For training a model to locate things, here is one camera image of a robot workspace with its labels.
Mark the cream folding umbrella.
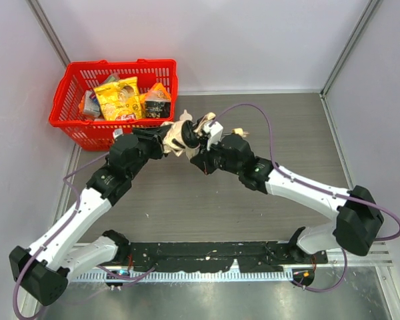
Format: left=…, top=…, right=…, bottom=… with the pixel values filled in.
left=161, top=112, right=251, bottom=160

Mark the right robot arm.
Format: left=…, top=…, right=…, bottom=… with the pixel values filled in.
left=181, top=121, right=384, bottom=262

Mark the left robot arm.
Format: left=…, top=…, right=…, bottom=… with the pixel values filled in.
left=9, top=125, right=171, bottom=306

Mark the black snack packet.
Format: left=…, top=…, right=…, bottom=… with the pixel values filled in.
left=144, top=98, right=171, bottom=119

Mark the clear plastic bottle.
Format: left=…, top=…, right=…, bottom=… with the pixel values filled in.
left=179, top=109, right=193, bottom=121

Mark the orange snack bag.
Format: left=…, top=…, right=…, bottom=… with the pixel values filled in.
left=139, top=83, right=171, bottom=103

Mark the yellow snack bag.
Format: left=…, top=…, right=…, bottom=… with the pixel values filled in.
left=94, top=77, right=144, bottom=121

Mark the grey box in basket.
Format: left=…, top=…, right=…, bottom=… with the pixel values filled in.
left=79, top=90, right=101, bottom=119

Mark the red plastic shopping basket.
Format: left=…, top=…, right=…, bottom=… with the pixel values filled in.
left=49, top=59, right=178, bottom=151

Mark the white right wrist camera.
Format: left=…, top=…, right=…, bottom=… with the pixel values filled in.
left=202, top=121, right=223, bottom=151

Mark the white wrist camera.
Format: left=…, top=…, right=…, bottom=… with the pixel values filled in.
left=113, top=128, right=123, bottom=139
left=202, top=121, right=223, bottom=151

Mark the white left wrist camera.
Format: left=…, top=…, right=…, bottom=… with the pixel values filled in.
left=113, top=128, right=123, bottom=139

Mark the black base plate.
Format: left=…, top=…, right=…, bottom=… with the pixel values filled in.
left=89, top=239, right=327, bottom=273

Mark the grey slotted cable duct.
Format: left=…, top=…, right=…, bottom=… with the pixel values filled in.
left=73, top=267, right=293, bottom=283

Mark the grey wall corner profile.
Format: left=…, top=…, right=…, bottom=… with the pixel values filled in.
left=26, top=0, right=71, bottom=67

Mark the right wall corner profile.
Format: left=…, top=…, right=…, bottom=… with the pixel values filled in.
left=319, top=0, right=383, bottom=99

